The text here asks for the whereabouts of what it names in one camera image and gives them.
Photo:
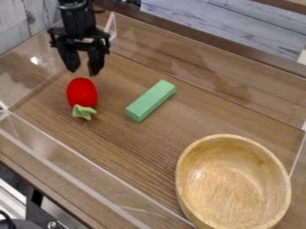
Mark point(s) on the red plush strawberry toy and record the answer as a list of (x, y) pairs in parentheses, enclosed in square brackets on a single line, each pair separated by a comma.
[(82, 98)]

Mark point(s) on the green rectangular block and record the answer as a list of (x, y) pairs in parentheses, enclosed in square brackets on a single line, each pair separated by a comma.
[(150, 100)]

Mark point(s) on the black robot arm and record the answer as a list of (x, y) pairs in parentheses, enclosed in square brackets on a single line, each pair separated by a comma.
[(76, 3)]

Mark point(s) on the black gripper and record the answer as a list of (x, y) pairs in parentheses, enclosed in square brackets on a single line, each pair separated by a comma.
[(80, 35)]

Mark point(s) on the black table leg bracket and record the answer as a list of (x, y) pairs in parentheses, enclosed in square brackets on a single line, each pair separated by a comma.
[(47, 215)]

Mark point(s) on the wooden bowl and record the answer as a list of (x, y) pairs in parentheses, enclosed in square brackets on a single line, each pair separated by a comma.
[(232, 184)]

